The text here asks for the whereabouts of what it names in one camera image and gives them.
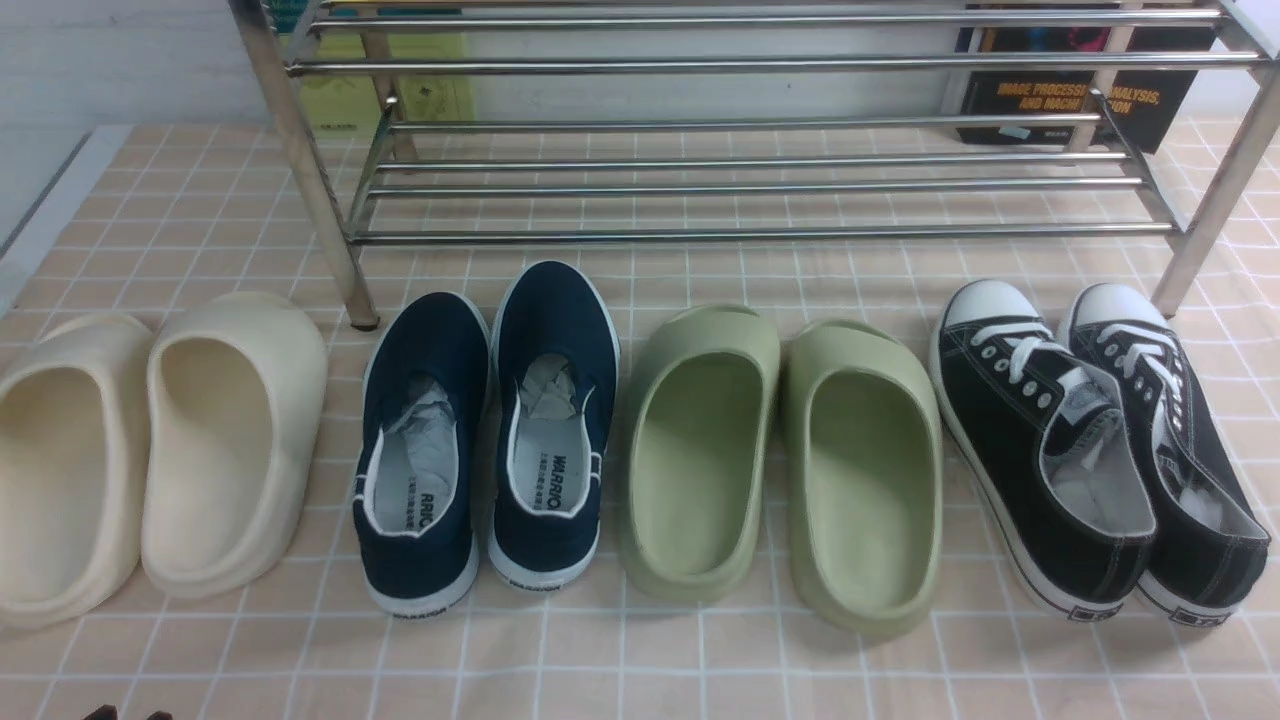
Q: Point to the black sneaker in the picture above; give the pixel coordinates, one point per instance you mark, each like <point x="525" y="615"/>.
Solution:
<point x="1045" y="434"/>
<point x="1210" y="549"/>

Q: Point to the navy canvas shoe right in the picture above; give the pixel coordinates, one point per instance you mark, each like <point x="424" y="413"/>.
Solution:
<point x="556" y="356"/>

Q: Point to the navy canvas shoe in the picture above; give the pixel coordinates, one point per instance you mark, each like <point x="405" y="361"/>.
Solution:
<point x="424" y="397"/>
<point x="556" y="356"/>

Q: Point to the navy canvas shoe left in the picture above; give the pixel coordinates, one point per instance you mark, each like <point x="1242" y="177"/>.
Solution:
<point x="424" y="397"/>

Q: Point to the steel shoe rack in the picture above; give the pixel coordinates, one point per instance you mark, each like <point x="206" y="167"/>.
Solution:
<point x="342" y="233"/>

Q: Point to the green slipper left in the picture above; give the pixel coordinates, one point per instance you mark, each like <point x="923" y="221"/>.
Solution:
<point x="698" y="412"/>

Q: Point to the green slipper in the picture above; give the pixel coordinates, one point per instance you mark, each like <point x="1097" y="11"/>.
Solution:
<point x="698" y="412"/>
<point x="863" y="440"/>

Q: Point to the green slipper right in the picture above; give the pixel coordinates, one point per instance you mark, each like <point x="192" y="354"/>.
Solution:
<point x="863" y="440"/>

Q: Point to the yellow-green book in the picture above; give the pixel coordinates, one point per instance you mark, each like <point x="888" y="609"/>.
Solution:
<point x="350" y="105"/>

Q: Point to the cream slipper right one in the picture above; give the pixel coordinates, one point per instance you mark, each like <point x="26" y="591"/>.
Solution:
<point x="235" y="395"/>

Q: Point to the black image processing book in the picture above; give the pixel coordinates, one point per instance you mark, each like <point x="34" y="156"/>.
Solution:
<point x="1145" y="102"/>

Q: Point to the cream slipper far left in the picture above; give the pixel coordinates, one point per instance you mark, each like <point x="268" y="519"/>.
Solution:
<point x="74" y="452"/>

